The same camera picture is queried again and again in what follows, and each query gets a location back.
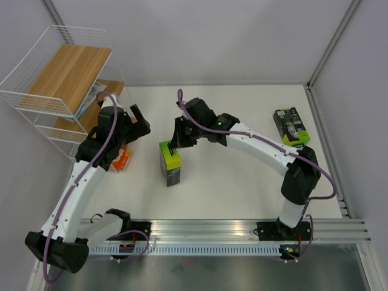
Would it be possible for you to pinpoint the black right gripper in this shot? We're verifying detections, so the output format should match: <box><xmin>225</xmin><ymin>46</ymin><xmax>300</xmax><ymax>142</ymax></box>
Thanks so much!
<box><xmin>169</xmin><ymin>116</ymin><xmax>205</xmax><ymax>149</ymax></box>

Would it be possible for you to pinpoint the black green razor box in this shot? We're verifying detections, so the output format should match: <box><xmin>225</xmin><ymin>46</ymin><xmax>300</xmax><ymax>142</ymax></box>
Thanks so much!
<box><xmin>273</xmin><ymin>107</ymin><xmax>310</xmax><ymax>148</ymax></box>
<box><xmin>159</xmin><ymin>141</ymin><xmax>181</xmax><ymax>187</ymax></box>

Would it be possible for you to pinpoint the white Gillette SkinGuard razor pack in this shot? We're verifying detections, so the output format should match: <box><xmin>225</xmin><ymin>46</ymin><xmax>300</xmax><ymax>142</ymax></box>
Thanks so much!
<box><xmin>75</xmin><ymin>82</ymin><xmax>107</xmax><ymax>118</ymax></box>

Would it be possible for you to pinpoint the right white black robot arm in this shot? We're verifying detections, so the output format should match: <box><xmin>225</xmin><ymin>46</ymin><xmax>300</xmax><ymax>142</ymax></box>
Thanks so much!
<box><xmin>169</xmin><ymin>98</ymin><xmax>321</xmax><ymax>239</ymax></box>

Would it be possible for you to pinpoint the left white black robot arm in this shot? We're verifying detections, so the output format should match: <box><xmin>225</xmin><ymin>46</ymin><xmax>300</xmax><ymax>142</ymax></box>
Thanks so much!
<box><xmin>25</xmin><ymin>105</ymin><xmax>150</xmax><ymax>273</ymax></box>

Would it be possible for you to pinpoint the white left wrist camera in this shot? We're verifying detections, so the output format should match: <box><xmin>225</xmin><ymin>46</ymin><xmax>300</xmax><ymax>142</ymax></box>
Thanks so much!
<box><xmin>101</xmin><ymin>93</ymin><xmax>123</xmax><ymax>110</ymax></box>

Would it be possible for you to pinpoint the white wire wooden shelf rack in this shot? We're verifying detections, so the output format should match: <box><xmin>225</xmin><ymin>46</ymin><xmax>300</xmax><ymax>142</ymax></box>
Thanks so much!
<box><xmin>1</xmin><ymin>25</ymin><xmax>133</xmax><ymax>161</ymax></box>

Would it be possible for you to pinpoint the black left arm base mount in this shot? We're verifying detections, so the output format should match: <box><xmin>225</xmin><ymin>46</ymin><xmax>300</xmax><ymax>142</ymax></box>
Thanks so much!
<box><xmin>107</xmin><ymin>221</ymin><xmax>152</xmax><ymax>242</ymax></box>

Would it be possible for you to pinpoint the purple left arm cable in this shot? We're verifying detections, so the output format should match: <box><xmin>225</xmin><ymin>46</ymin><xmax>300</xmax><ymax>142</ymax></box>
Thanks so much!
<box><xmin>42</xmin><ymin>90</ymin><xmax>151</xmax><ymax>284</ymax></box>

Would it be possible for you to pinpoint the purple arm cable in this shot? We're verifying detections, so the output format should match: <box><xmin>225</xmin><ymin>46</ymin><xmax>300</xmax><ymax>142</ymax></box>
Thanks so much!
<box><xmin>176</xmin><ymin>89</ymin><xmax>339</xmax><ymax>264</ymax></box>
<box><xmin>42</xmin><ymin>90</ymin><xmax>151</xmax><ymax>284</ymax></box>

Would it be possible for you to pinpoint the white slotted cable duct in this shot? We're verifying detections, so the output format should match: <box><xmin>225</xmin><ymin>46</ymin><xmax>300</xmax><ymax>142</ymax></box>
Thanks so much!
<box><xmin>90</xmin><ymin>243</ymin><xmax>281</xmax><ymax>256</ymax></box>

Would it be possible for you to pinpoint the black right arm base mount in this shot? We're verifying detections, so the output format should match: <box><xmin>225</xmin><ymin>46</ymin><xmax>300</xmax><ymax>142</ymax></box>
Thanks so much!
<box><xmin>253</xmin><ymin>219</ymin><xmax>312</xmax><ymax>243</ymax></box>

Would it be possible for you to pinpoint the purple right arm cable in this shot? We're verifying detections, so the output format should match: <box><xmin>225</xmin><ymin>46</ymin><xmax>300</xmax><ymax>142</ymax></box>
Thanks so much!
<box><xmin>176</xmin><ymin>89</ymin><xmax>339</xmax><ymax>264</ymax></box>

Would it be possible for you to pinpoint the aluminium table rail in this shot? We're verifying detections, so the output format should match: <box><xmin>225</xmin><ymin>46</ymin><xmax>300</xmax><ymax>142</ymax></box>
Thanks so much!
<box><xmin>146</xmin><ymin>218</ymin><xmax>371</xmax><ymax>244</ymax></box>

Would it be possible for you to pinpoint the aluminium corner frame post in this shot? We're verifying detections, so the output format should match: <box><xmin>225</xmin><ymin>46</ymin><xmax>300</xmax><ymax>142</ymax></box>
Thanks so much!
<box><xmin>306</xmin><ymin>0</ymin><xmax>363</xmax><ymax>90</ymax></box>

